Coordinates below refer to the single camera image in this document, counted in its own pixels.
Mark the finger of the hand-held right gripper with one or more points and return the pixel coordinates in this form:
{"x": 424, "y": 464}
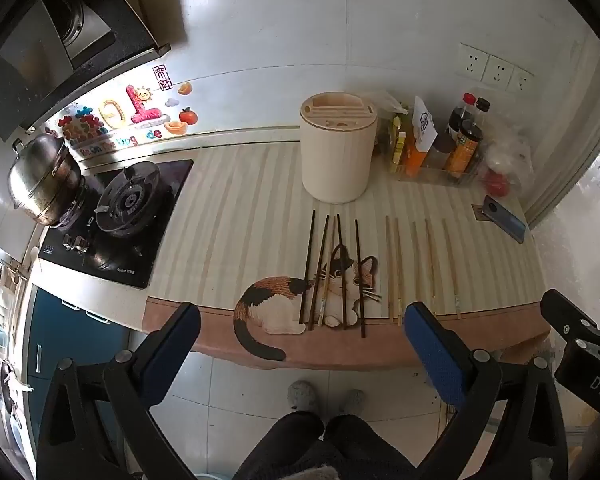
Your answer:
{"x": 562, "y": 312}

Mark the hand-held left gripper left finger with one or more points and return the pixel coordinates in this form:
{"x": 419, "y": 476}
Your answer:
{"x": 172, "y": 350}

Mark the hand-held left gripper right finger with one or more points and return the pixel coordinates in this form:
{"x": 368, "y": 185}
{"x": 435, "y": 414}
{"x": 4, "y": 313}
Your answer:
{"x": 432, "y": 352}

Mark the light bamboo chopstick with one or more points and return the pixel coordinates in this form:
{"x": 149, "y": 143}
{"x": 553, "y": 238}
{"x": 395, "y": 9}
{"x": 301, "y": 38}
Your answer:
{"x": 398, "y": 270}
{"x": 430, "y": 260}
{"x": 327, "y": 265}

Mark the cream cylindrical utensil holder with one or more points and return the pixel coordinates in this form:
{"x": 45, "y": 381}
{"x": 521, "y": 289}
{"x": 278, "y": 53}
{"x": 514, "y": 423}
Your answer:
{"x": 335, "y": 160}

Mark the grey slipper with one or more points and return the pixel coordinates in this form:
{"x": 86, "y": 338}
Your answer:
{"x": 351, "y": 401}
{"x": 302, "y": 395}

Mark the blue base cabinet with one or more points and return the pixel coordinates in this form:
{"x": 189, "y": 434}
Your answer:
{"x": 75, "y": 340}

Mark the black gas stove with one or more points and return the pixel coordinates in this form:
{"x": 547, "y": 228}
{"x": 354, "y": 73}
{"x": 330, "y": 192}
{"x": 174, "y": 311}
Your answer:
{"x": 145, "y": 245}

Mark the blue smartphone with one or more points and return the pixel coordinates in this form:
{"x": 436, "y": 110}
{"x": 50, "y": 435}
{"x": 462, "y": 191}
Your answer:
{"x": 505, "y": 220}

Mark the small brown card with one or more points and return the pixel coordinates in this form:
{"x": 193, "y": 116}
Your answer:
{"x": 478, "y": 212}

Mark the red round item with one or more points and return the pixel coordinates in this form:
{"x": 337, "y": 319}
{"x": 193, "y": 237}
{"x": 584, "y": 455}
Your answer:
{"x": 497, "y": 186}

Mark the person's legs in dark pants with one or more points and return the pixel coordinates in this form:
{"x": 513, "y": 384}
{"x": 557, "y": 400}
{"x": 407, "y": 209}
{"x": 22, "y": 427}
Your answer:
{"x": 300, "y": 440}

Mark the white plastic bag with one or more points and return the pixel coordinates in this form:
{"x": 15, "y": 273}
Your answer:
{"x": 505, "y": 155}

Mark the striped cat print table mat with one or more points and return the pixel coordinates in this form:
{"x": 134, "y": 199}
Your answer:
{"x": 255, "y": 200}

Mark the clear organizer tray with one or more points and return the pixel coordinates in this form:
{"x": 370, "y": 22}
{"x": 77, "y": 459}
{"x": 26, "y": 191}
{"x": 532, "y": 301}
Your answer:
{"x": 430, "y": 176}

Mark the orange label bottle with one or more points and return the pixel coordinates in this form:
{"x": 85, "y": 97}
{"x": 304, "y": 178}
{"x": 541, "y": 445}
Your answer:
{"x": 465, "y": 152}

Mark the orange packet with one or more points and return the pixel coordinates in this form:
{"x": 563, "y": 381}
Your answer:
{"x": 416, "y": 157}

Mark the small brown lid jar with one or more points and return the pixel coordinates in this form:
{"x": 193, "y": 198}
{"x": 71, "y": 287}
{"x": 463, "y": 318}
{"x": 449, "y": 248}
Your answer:
{"x": 441, "y": 152}

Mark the yellow box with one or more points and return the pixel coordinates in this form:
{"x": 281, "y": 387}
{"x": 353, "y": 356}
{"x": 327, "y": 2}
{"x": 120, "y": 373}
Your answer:
{"x": 399, "y": 152}

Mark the stainless steel steamer pot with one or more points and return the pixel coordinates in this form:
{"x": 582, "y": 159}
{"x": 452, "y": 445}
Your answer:
{"x": 42, "y": 175}

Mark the black cap dark bottle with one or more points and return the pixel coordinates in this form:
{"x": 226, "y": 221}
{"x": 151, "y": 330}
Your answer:
{"x": 481, "y": 110}

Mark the red cap dark sauce bottle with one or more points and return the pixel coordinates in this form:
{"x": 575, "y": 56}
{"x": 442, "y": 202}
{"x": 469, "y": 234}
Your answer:
{"x": 460, "y": 117}

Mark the white packet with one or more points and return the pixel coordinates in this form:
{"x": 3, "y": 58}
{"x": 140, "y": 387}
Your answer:
{"x": 424, "y": 122}

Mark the black range hood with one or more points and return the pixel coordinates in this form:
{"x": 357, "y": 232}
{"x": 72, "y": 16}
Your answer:
{"x": 30, "y": 35}

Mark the white wall socket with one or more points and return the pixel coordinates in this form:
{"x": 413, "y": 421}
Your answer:
{"x": 471, "y": 62}
{"x": 522, "y": 81}
{"x": 499, "y": 72}

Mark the group of colourful wall stickers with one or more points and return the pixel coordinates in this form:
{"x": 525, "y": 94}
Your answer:
{"x": 140, "y": 110}

